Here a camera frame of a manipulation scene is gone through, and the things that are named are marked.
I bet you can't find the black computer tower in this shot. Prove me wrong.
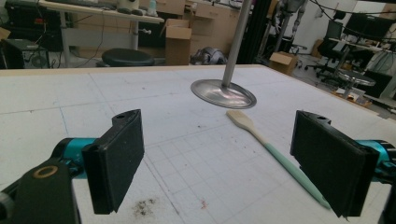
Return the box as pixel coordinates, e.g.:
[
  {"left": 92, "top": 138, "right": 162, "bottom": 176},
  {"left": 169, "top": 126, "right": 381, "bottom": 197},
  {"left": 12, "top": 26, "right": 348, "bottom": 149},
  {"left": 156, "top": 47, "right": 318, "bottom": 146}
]
[{"left": 0, "top": 38, "right": 50, "bottom": 70}]

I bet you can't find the black office chair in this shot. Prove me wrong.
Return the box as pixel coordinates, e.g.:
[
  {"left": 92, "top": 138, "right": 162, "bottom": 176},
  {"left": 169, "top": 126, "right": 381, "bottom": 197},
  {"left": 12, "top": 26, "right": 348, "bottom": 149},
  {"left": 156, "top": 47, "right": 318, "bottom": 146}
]
[{"left": 304, "top": 20, "right": 345, "bottom": 79}]

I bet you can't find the white-legged desk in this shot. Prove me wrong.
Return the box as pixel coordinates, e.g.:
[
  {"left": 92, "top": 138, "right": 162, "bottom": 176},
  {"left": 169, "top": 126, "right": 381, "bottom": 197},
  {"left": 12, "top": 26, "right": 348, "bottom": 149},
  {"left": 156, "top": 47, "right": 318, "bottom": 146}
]
[{"left": 38, "top": 0, "right": 165, "bottom": 68}]

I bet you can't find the metal stand with round base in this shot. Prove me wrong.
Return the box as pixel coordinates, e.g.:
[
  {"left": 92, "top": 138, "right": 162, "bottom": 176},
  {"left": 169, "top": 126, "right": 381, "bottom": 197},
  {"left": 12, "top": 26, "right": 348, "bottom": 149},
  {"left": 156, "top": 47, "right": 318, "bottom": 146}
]
[{"left": 190, "top": 0, "right": 258, "bottom": 110}]

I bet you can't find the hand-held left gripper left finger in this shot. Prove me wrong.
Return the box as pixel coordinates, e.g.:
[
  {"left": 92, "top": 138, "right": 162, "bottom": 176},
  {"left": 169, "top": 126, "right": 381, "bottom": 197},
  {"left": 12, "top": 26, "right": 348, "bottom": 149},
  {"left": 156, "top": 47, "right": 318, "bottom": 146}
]
[{"left": 81, "top": 108, "right": 146, "bottom": 216}]

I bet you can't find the tall cardboard box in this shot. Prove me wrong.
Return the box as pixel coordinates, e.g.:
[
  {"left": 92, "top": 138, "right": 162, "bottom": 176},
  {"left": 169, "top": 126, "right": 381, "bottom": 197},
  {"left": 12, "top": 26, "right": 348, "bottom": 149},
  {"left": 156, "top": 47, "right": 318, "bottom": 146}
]
[{"left": 163, "top": 18, "right": 193, "bottom": 66}]

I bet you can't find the wooden spatula with green handle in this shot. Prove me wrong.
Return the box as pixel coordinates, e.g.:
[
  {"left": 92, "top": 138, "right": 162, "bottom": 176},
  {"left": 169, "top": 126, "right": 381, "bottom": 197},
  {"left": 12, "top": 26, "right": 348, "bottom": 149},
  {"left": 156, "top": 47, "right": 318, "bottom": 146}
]
[{"left": 225, "top": 109, "right": 332, "bottom": 210}]

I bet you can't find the small cardboard box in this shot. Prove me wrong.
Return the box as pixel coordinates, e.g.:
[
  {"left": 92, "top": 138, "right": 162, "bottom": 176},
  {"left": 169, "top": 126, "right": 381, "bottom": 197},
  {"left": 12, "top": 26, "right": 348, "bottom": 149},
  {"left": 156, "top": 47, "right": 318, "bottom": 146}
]
[{"left": 269, "top": 50, "right": 299, "bottom": 77}]

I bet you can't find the black frame post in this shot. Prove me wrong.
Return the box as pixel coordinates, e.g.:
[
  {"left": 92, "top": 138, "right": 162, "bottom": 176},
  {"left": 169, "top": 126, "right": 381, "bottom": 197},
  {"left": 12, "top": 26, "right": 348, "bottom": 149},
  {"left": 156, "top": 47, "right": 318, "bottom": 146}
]
[{"left": 236, "top": 0, "right": 273, "bottom": 64}]

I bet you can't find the black round stool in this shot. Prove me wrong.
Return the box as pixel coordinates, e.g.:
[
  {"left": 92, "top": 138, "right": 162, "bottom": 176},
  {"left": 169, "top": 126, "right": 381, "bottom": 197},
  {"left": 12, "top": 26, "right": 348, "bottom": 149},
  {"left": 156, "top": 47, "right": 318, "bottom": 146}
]
[{"left": 101, "top": 48, "right": 156, "bottom": 68}]

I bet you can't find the grey backpack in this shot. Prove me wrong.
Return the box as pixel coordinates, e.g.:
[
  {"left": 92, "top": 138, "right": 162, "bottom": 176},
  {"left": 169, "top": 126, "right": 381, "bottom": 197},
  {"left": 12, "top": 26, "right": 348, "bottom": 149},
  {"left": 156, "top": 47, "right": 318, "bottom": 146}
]
[{"left": 190, "top": 46, "right": 228, "bottom": 65}]

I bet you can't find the black monitor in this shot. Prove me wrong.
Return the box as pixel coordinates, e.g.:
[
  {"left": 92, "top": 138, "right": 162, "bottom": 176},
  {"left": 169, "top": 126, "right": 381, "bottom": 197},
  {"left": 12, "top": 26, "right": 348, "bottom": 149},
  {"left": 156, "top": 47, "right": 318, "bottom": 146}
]
[{"left": 342, "top": 12, "right": 396, "bottom": 42}]

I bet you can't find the round metal stool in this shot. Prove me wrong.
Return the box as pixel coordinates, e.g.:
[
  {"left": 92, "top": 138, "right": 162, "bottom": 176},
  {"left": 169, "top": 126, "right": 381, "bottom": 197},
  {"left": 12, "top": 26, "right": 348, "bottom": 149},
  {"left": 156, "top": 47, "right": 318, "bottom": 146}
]
[{"left": 337, "top": 68, "right": 377, "bottom": 98}]

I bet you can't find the white grid mat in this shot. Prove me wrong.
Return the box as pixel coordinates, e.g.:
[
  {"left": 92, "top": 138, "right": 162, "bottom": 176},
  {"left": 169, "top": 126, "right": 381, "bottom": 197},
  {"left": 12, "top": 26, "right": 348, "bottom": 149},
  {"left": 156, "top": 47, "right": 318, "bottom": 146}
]
[{"left": 0, "top": 66, "right": 396, "bottom": 224}]

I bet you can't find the wooden cabinet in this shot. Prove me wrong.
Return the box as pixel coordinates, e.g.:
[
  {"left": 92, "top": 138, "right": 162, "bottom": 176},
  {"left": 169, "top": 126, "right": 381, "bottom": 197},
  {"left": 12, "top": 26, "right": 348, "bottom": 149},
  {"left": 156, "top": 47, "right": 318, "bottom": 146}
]
[{"left": 139, "top": 0, "right": 241, "bottom": 58}]

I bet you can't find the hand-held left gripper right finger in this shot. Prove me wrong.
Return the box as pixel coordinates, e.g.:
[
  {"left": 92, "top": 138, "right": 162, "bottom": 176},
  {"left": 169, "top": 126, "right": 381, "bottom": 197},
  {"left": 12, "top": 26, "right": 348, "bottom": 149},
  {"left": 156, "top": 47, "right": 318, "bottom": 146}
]
[{"left": 290, "top": 109, "right": 381, "bottom": 218}]

